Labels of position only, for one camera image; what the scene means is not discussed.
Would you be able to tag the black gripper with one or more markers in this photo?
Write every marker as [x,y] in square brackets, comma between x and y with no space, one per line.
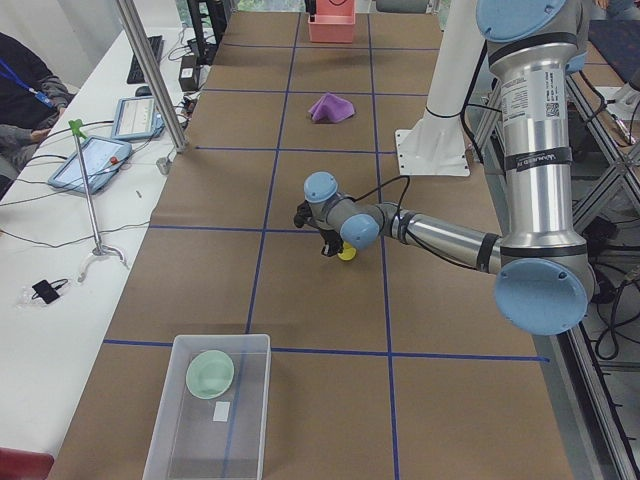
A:
[327,236]

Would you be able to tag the yellow plastic cup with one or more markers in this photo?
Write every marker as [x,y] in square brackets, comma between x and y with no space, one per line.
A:
[347,252]

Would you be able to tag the purple cloth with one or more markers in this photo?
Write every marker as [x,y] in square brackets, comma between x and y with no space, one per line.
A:
[331,108]

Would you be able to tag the light green bowl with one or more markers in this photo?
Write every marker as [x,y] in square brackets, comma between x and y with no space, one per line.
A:
[210,374]

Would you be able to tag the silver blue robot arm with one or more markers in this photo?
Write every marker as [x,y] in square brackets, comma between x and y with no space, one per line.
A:
[543,279]

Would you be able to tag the clear plastic storage box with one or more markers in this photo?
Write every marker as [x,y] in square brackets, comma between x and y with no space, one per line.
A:
[221,438]

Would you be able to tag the small metal cylinder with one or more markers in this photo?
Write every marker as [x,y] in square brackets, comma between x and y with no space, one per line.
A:
[163,166]

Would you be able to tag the black power adapter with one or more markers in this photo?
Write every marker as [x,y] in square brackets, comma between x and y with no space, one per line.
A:
[189,74]

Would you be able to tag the pink plastic bin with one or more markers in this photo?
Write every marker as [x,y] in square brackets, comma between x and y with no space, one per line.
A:
[331,21]

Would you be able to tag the teach pendant tablet far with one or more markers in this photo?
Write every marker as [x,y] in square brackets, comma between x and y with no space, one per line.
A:
[137,118]

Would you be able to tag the teach pendant tablet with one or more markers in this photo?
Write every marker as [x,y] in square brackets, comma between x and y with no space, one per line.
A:
[103,158]
[137,118]

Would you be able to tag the black computer mouse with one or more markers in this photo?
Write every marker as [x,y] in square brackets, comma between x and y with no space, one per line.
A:
[142,91]

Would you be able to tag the teach pendant tablet near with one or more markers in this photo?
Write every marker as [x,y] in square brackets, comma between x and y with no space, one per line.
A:
[103,158]

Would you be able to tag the green tipped grabber stick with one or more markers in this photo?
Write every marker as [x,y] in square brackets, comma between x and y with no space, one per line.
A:
[101,251]

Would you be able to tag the small black device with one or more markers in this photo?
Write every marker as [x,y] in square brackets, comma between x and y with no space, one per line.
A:
[47,291]

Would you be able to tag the seated person in black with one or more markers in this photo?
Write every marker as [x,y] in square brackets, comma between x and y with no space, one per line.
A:
[32,100]

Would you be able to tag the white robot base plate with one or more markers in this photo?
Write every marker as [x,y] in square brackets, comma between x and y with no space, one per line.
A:
[431,153]

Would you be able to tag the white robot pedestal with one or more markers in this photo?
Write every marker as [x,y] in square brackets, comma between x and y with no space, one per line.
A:
[458,55]

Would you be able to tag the aluminium frame post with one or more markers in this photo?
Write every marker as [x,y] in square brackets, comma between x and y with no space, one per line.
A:
[140,45]

